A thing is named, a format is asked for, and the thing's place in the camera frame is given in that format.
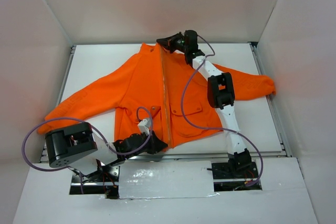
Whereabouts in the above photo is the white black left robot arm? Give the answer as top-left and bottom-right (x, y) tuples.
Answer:
(45, 118), (168, 182)

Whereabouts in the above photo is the orange zip-up jacket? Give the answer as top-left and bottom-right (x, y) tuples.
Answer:
(36, 41), (276, 153)

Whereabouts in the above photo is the aluminium right side rail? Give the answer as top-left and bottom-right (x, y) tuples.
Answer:
(248, 41), (293, 157)

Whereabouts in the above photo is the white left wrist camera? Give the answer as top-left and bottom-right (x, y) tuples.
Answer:
(138, 118), (152, 135)

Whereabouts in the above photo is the aluminium left side rail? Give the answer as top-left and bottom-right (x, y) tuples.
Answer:
(39, 45), (77, 163)

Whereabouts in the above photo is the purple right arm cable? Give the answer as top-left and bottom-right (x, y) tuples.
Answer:
(180, 34), (264, 186)

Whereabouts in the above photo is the silver aluminium front rail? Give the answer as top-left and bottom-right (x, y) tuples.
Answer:
(39, 153), (292, 164)

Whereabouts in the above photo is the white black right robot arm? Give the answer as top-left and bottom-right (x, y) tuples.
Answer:
(156, 30), (252, 177)

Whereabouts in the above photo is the white centre cover panel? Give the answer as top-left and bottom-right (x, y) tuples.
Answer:
(119, 161), (215, 199)

